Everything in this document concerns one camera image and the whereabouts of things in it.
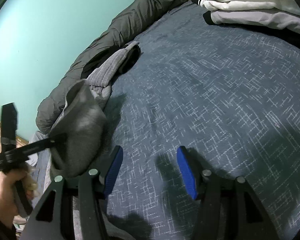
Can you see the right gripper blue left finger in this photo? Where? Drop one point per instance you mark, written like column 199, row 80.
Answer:
column 105, row 173

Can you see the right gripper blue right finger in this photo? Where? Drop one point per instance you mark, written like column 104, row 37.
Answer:
column 194, row 175

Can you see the grey quilted sweatshirt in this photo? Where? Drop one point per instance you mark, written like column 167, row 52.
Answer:
column 83, row 119

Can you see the stack of folded clothes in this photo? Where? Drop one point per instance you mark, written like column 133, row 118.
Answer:
column 274, row 14

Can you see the person's left hand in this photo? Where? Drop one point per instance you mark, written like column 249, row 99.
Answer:
column 8, row 209

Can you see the dark grey rolled duvet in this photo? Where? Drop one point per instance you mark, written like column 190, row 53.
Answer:
column 128, row 24

